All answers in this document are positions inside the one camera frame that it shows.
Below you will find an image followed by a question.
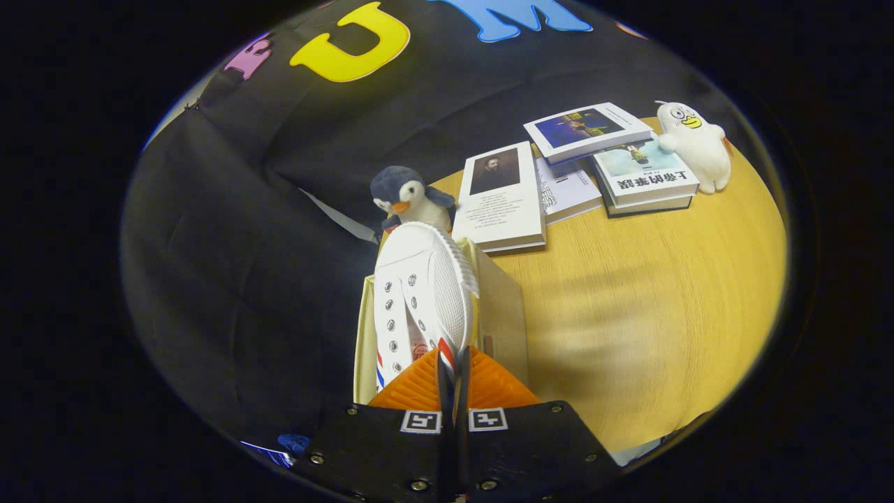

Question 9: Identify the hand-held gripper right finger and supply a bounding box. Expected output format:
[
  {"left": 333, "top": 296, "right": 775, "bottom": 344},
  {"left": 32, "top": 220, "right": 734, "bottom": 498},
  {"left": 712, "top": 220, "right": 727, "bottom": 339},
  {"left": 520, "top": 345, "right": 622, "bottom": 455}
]
[{"left": 457, "top": 346, "right": 622, "bottom": 500}]

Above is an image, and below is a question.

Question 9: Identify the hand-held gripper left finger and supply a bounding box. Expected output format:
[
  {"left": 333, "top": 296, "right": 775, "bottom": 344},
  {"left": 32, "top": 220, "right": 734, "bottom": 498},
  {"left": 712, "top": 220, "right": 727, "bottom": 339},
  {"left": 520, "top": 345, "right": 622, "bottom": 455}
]
[{"left": 290, "top": 347, "right": 458, "bottom": 503}]

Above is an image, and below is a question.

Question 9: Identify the beige fabric storage box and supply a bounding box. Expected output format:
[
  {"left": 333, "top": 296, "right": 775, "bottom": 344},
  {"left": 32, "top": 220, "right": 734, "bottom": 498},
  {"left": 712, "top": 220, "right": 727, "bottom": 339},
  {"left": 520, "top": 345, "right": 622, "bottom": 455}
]
[{"left": 353, "top": 238, "right": 529, "bottom": 406}]

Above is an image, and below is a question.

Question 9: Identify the white canvas shoe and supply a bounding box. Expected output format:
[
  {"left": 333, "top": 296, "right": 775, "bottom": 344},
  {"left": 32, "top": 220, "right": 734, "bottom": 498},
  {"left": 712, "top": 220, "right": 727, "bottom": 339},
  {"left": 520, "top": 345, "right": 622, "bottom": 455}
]
[{"left": 374, "top": 221, "right": 481, "bottom": 392}]

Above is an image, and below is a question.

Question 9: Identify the portrait cover white book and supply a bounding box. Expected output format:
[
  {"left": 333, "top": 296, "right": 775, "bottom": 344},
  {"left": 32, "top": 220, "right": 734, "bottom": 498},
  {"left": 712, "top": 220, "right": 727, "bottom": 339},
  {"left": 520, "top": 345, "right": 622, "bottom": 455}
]
[{"left": 452, "top": 141, "right": 547, "bottom": 254}]

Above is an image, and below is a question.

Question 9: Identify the white text cover book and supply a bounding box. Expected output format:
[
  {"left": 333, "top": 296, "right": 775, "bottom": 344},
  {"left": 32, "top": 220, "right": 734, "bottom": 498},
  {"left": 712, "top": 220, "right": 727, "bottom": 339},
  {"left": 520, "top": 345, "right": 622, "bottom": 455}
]
[{"left": 534, "top": 157, "right": 603, "bottom": 226}]

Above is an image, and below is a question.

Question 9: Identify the grey penguin plush toy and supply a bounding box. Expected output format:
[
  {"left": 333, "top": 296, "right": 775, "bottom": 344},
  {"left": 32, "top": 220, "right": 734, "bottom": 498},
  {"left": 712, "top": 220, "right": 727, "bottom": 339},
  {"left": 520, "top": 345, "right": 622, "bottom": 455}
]
[{"left": 369, "top": 166, "right": 456, "bottom": 235}]

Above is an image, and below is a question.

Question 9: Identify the thick dark-edged book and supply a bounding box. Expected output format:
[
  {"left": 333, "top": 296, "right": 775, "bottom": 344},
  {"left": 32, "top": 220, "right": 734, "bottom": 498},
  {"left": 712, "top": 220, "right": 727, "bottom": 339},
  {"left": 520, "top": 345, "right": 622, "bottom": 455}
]
[{"left": 606, "top": 194, "right": 694, "bottom": 219}]

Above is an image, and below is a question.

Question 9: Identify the pale blue cover book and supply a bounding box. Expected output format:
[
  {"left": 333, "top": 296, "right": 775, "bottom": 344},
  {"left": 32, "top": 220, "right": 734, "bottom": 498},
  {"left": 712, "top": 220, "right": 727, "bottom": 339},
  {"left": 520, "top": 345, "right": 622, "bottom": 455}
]
[{"left": 592, "top": 138, "right": 701, "bottom": 207}]

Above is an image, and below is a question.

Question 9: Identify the white duck plush toy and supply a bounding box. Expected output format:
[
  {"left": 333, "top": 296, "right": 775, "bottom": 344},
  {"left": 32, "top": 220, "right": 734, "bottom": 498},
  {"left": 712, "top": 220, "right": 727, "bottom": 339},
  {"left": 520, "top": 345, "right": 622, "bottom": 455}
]
[{"left": 655, "top": 101, "right": 733, "bottom": 195}]

